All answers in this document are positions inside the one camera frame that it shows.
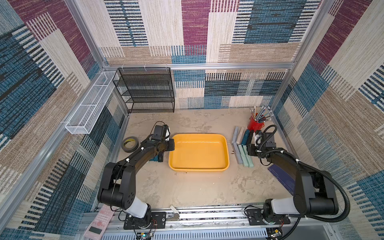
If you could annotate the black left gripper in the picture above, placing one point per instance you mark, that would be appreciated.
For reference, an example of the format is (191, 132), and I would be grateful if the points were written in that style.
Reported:
(172, 142)

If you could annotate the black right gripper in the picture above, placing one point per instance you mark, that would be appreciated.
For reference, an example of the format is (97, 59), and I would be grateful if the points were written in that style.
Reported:
(252, 149)

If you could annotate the yellow plastic storage tray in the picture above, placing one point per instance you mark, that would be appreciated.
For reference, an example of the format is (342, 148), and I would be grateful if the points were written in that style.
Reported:
(199, 153)

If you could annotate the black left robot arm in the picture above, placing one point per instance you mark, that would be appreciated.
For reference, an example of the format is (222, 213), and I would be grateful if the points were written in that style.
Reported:
(118, 184)

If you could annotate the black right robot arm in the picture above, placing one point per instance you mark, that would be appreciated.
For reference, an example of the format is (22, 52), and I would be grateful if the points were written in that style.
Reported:
(316, 194)

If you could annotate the red pen holder cup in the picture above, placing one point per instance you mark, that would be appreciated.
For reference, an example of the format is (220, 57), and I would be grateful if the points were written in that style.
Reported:
(254, 125)

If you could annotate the black yellow tape roll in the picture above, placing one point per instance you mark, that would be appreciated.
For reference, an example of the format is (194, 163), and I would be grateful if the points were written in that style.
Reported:
(130, 144)

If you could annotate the dark blue booklet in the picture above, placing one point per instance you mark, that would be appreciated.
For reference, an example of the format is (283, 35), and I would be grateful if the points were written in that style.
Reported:
(285, 179)

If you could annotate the pink calculator device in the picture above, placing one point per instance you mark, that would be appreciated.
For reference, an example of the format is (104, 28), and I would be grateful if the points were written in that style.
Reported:
(98, 226)

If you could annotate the black wire mesh shelf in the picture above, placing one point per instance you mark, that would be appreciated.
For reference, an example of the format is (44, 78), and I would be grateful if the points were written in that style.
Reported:
(146, 90)

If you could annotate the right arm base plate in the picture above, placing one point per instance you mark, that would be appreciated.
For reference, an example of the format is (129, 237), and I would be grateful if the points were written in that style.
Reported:
(257, 217)

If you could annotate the white wire mesh basket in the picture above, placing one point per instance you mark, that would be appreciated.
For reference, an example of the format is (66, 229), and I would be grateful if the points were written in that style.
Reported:
(87, 113)

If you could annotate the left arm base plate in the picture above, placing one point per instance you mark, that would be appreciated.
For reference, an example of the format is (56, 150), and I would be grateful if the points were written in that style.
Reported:
(154, 220)

